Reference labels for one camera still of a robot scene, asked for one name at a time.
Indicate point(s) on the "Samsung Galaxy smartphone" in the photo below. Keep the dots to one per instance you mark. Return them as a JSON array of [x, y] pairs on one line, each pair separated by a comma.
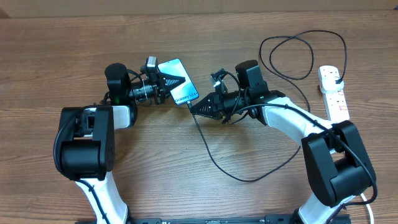
[[185, 92]]

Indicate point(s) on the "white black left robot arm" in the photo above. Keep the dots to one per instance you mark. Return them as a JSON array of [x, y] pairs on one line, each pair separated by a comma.
[[84, 147]]

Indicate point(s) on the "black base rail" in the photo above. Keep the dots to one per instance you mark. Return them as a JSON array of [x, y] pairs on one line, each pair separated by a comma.
[[268, 219]]

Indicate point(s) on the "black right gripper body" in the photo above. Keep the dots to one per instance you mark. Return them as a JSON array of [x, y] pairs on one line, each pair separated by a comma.
[[221, 96]]

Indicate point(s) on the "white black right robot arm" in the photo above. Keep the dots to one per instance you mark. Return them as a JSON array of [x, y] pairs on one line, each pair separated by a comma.
[[338, 166]]

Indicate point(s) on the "white power strip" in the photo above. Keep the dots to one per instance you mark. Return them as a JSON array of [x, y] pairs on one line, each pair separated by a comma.
[[335, 103]]

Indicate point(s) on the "white charger plug adapter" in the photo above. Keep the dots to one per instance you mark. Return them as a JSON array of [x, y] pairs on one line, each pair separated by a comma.
[[331, 84]]

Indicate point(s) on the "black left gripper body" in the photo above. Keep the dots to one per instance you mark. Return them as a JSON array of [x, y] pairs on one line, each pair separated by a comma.
[[153, 73]]

